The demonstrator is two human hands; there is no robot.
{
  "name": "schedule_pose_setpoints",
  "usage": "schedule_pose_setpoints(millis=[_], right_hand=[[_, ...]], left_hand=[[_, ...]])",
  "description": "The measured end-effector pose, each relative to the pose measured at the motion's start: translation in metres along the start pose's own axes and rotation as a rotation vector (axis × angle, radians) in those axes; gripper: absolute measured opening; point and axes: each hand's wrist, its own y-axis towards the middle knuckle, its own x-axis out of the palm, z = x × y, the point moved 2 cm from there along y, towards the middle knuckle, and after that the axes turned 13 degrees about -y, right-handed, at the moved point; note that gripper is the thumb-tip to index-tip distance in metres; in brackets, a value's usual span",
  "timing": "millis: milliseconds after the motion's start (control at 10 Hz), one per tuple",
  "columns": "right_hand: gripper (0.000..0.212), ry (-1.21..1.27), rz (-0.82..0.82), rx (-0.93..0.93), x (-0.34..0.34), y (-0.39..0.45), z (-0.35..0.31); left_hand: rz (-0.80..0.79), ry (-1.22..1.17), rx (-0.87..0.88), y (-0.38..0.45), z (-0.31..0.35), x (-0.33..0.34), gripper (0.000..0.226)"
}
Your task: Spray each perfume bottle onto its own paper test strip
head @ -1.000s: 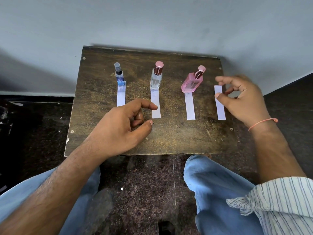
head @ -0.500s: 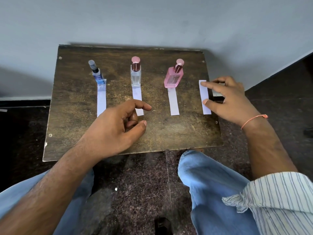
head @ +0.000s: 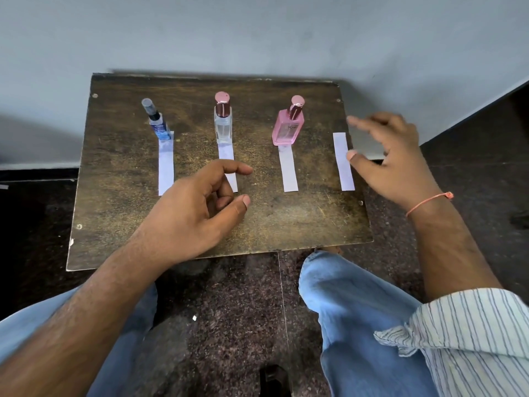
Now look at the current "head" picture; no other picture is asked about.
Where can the person's jeans leg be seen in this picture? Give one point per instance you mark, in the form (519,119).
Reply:
(124,347)
(351,318)

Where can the person's right hand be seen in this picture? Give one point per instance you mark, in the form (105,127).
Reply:
(403,165)

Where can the clear perfume bottle pink cap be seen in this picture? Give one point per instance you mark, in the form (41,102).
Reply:
(223,128)

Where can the person's right jeans leg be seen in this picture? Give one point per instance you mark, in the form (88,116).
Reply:
(351,318)

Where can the striped white shirt sleeve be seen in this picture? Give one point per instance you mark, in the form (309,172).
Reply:
(471,343)

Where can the black shoe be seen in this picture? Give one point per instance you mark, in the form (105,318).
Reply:
(273,382)

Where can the person's right thumb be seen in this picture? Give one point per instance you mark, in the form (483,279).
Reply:
(363,162)

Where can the person's left forearm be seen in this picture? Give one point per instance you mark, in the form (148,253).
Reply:
(82,322)

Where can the person's right forearm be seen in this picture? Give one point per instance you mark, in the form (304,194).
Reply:
(448,252)

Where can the person's left hand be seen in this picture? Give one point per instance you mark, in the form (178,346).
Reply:
(186,219)

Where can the white paper strip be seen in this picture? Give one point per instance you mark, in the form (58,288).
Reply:
(166,169)
(226,152)
(344,165)
(288,171)

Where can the person's left thumb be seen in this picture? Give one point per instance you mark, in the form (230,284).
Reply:
(235,212)

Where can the blue perfume bottle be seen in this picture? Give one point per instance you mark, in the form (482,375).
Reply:
(159,126)

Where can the person's left jeans leg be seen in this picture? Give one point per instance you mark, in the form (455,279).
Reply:
(124,347)

